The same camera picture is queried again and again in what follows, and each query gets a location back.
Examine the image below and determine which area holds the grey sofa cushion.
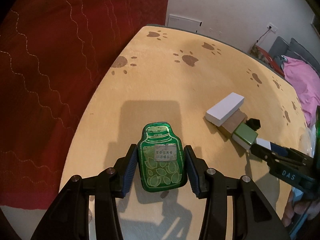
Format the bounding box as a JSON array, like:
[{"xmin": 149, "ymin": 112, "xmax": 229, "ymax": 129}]
[{"xmin": 268, "ymin": 36, "xmax": 319, "ymax": 74}]

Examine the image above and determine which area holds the brown block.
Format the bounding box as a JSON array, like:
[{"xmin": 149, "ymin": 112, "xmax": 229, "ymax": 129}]
[{"xmin": 217, "ymin": 109, "xmax": 247, "ymax": 139}]

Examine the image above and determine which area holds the small black block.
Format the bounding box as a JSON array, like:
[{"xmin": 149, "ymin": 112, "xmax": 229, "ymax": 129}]
[{"xmin": 245, "ymin": 118, "xmax": 261, "ymax": 131}]

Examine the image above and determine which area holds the red patterned bag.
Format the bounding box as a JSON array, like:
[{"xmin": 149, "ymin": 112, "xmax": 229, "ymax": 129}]
[{"xmin": 249, "ymin": 45, "xmax": 285, "ymax": 77}]

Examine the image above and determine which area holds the pink cloth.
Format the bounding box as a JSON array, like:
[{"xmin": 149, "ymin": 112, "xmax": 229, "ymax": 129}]
[{"xmin": 283, "ymin": 56, "xmax": 319, "ymax": 127}]

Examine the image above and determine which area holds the framed wall picture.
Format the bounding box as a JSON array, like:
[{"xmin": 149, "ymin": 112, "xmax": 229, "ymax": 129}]
[{"xmin": 311, "ymin": 15, "xmax": 320, "ymax": 37}]

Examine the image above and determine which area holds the green bottle-shaped tin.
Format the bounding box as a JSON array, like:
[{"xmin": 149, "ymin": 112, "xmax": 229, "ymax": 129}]
[{"xmin": 137, "ymin": 122, "xmax": 187, "ymax": 192}]

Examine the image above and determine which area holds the black power cable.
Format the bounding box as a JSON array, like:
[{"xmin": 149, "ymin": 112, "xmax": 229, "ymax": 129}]
[{"xmin": 255, "ymin": 26, "xmax": 273, "ymax": 46}]

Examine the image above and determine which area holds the clear glass bowl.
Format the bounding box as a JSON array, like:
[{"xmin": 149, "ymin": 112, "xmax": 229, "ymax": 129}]
[{"xmin": 299, "ymin": 125, "xmax": 316, "ymax": 158}]

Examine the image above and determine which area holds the person's right hand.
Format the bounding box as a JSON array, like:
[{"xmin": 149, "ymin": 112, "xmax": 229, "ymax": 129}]
[{"xmin": 281, "ymin": 191, "xmax": 319, "ymax": 227}]

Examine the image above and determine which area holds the red curtain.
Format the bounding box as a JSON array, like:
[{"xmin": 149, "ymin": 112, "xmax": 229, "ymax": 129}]
[{"xmin": 1, "ymin": 0, "xmax": 168, "ymax": 210}]

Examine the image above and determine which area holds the long white block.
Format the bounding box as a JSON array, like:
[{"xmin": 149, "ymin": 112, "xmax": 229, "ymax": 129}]
[{"xmin": 204, "ymin": 93, "xmax": 245, "ymax": 127}]

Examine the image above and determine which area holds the green-topped white block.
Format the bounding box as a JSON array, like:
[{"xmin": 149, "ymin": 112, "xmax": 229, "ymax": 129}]
[{"xmin": 232, "ymin": 123, "xmax": 258, "ymax": 150}]

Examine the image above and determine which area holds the white wall panel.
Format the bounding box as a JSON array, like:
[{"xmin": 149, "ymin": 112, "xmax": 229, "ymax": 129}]
[{"xmin": 167, "ymin": 15, "xmax": 202, "ymax": 33}]

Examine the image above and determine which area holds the wall power socket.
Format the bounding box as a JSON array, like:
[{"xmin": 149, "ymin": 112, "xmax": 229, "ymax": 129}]
[{"xmin": 267, "ymin": 23, "xmax": 278, "ymax": 33}]

